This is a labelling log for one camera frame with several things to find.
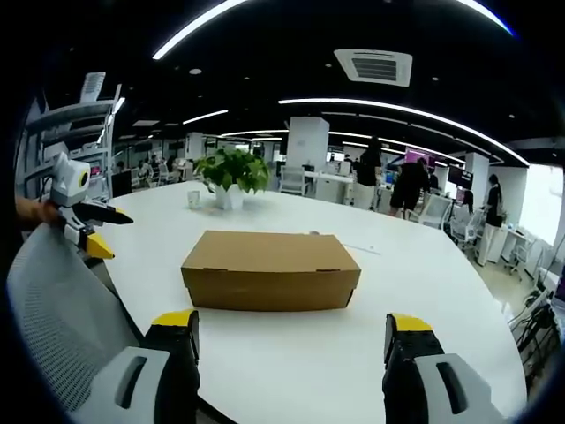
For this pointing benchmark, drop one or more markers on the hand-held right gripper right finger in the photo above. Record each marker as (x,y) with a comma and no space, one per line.
(410,353)

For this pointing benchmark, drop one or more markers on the green potted plant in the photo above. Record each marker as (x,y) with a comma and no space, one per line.
(231,170)

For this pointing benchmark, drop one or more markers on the brown cardboard shoe box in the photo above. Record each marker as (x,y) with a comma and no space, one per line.
(269,269)

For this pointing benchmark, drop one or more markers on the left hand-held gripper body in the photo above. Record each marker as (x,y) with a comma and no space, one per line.
(67,179)

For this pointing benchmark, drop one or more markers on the small white cup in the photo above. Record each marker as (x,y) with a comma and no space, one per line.
(193,198)

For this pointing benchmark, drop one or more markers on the ceiling air conditioner vent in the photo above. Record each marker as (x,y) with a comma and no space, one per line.
(374,66)

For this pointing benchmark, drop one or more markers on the white mesh office chair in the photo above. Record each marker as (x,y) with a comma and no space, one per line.
(434,209)
(292,179)

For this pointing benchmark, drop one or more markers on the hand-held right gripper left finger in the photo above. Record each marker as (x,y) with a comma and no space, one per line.
(170,353)

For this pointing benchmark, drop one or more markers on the purple computer monitor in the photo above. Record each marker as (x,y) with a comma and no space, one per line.
(417,156)

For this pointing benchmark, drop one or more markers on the grey metal shelf rack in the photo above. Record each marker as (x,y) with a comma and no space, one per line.
(66,132)

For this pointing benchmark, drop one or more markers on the grey mesh office chair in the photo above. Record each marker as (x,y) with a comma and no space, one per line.
(62,318)

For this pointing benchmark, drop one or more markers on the white office desk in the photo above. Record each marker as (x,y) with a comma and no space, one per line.
(329,181)

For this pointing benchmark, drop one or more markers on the white plant pot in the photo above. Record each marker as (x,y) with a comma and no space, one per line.
(228,198)

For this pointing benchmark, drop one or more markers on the person's left hand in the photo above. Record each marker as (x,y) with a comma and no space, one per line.
(35,212)

